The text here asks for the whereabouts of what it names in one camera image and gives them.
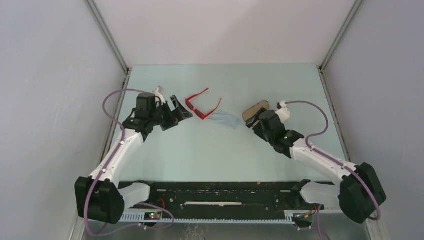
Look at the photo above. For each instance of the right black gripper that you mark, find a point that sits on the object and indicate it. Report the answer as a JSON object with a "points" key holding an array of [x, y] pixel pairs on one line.
{"points": [[257, 128]]}

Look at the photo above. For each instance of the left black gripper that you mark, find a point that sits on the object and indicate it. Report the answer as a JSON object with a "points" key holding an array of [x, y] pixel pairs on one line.
{"points": [[179, 114]]}

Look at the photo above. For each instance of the brown plaid glasses case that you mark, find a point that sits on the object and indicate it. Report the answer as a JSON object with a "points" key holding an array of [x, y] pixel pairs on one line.
{"points": [[253, 112]]}

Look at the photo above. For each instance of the light blue cleaning cloth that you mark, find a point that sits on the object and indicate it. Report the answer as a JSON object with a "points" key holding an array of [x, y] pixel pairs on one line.
{"points": [[226, 119]]}

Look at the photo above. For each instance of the red sunglasses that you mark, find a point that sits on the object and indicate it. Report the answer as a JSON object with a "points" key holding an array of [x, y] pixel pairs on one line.
{"points": [[203, 104]]}

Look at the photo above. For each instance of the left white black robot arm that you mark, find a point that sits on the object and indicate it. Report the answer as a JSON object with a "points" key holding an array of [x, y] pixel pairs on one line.
{"points": [[98, 196]]}

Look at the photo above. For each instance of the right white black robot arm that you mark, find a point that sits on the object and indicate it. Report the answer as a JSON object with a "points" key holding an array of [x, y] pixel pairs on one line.
{"points": [[355, 189]]}

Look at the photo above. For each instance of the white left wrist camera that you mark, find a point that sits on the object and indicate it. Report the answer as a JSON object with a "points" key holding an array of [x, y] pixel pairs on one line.
{"points": [[159, 92]]}

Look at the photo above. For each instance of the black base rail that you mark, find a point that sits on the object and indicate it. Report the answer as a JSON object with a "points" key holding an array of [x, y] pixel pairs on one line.
{"points": [[223, 200]]}

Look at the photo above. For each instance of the right aluminium frame post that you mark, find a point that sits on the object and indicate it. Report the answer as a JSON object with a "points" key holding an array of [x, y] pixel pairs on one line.
{"points": [[341, 34]]}

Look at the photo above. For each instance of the aluminium frame post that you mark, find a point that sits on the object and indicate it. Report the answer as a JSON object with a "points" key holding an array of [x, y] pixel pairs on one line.
{"points": [[341, 34], [107, 34]]}

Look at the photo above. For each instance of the white slotted cable duct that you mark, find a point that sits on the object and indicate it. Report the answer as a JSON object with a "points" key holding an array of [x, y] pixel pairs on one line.
{"points": [[139, 217]]}

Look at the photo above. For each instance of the left aluminium frame post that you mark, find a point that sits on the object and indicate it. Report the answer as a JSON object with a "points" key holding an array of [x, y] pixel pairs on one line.
{"points": [[107, 34]]}

